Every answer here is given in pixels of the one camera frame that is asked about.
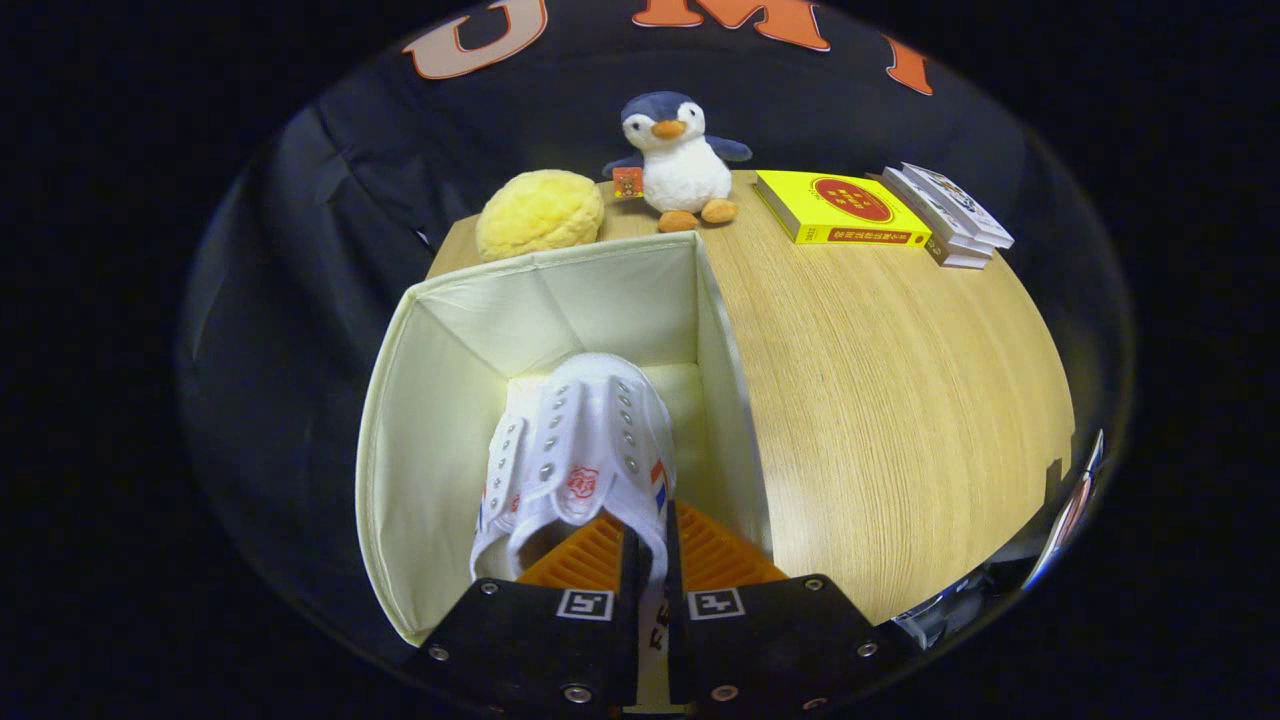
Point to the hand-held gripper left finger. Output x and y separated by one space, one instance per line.
630 600

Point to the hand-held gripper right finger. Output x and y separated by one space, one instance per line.
675 600

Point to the beige fabric storage box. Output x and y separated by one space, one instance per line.
430 450

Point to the yellow bun plush toy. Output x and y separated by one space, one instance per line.
540 215

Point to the penguin plush toy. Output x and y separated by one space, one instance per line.
685 170

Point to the yellow book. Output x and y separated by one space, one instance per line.
840 200

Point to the white book green print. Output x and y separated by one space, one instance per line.
935 215

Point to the white book colourful cover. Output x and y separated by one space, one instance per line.
965 205

